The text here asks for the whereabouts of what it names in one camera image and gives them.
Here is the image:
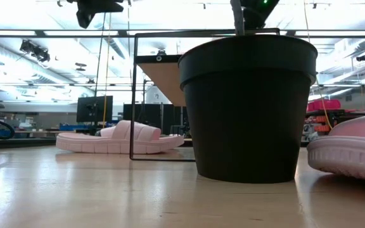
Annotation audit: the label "pink foam slide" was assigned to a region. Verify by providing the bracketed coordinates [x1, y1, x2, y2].
[55, 119, 186, 155]
[306, 110, 365, 185]

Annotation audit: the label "black ceiling fixture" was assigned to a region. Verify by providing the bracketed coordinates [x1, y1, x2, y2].
[18, 39, 51, 63]

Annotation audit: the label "wooden shelf black metal frame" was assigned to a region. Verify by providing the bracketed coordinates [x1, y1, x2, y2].
[129, 27, 281, 162]

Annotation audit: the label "black room monitor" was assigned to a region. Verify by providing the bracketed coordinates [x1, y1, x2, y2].
[75, 95, 114, 124]

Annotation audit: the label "red storage bins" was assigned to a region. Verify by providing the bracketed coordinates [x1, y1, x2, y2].
[306, 99, 342, 113]

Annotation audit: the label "large black plant pot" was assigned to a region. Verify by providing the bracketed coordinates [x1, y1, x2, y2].
[177, 0, 319, 184]

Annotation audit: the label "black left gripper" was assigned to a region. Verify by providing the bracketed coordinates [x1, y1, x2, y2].
[67, 0, 125, 29]

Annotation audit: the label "thin hanging yellow cable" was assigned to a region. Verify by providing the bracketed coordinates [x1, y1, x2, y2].
[101, 12, 113, 128]

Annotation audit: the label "black partition panels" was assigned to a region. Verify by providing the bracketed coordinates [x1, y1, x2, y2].
[122, 103, 190, 136]

